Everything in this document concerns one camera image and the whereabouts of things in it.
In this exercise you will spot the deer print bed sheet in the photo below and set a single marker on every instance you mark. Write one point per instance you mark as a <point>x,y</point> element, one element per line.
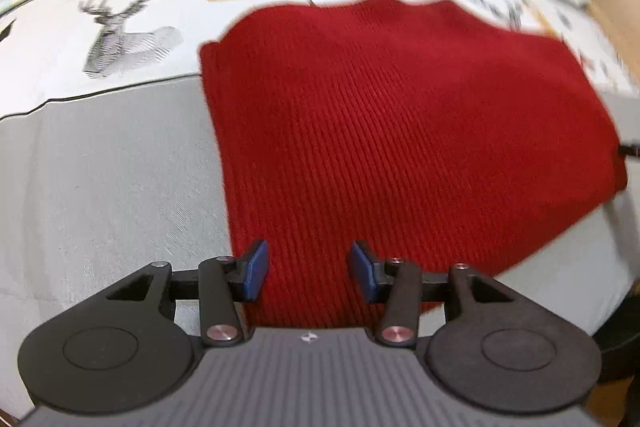
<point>100,182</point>

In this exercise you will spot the dark object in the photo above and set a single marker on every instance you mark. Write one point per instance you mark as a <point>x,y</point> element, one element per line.
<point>620,347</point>

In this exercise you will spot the red knit sweater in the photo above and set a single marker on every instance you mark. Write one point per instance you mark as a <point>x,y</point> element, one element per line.
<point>400,132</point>

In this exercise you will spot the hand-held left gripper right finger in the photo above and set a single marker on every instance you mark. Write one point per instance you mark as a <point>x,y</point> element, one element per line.
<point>364,274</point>

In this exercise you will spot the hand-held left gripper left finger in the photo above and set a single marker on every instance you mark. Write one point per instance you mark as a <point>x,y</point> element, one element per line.
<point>256,272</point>

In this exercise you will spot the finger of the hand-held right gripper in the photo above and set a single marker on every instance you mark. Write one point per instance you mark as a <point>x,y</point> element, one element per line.
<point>631,150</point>

